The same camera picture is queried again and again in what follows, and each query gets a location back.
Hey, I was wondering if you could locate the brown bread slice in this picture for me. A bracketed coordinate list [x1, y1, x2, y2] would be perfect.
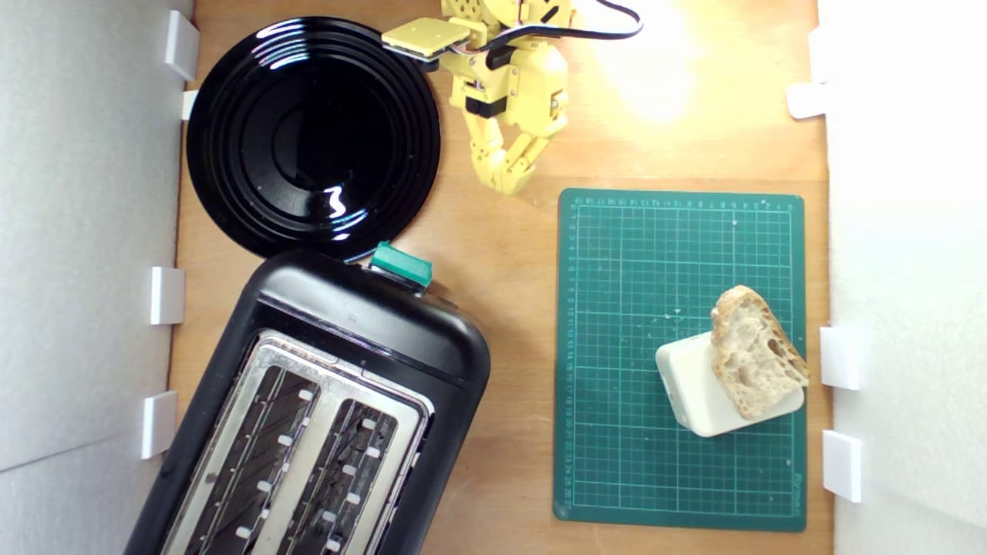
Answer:
[709, 285, 810, 421]

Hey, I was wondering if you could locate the black two-slot toaster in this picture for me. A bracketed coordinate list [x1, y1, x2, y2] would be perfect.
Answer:
[123, 248, 492, 555]

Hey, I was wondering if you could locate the white block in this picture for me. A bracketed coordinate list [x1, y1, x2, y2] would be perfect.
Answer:
[655, 331, 806, 439]

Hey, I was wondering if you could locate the green cutting mat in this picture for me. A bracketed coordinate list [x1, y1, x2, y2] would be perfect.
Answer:
[553, 188, 808, 533]

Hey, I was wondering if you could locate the green toaster lever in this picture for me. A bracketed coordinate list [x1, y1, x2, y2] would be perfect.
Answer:
[369, 240, 434, 291]

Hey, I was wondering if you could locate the yellow gripper camera mount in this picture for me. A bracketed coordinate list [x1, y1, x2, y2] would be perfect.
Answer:
[381, 17, 471, 74]

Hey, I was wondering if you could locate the black round plate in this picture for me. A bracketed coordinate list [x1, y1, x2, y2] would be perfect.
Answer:
[186, 15, 442, 261]

